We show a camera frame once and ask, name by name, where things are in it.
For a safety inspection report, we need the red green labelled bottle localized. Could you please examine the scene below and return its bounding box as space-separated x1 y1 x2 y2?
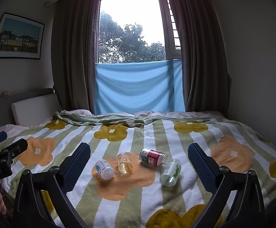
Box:
139 148 169 167

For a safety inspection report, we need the framed wall picture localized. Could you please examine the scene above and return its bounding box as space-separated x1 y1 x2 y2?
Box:
0 12 45 60

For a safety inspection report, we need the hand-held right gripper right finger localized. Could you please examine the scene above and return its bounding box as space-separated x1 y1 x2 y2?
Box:
187 143 266 228

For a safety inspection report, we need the brown curtain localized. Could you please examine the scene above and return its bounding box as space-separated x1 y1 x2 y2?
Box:
51 0 100 117
169 0 231 113

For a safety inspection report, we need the white bottle blue label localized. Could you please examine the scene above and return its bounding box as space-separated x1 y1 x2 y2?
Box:
95 159 115 180

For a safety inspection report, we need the clear cup with green dots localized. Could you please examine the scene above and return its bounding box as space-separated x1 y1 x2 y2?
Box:
159 159 182 187

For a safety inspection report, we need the white headboard cushion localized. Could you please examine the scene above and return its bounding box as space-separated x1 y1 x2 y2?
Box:
11 93 62 125

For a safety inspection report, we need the light blue cloth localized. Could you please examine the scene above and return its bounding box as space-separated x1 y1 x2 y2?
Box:
94 59 185 115

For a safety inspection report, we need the tree outside window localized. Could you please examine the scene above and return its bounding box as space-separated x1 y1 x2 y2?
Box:
99 11 166 64

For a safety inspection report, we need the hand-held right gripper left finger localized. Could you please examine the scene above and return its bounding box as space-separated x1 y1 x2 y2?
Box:
12 142 91 228

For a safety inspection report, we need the striped floral blanket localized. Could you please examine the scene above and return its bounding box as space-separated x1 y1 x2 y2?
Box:
0 110 276 228

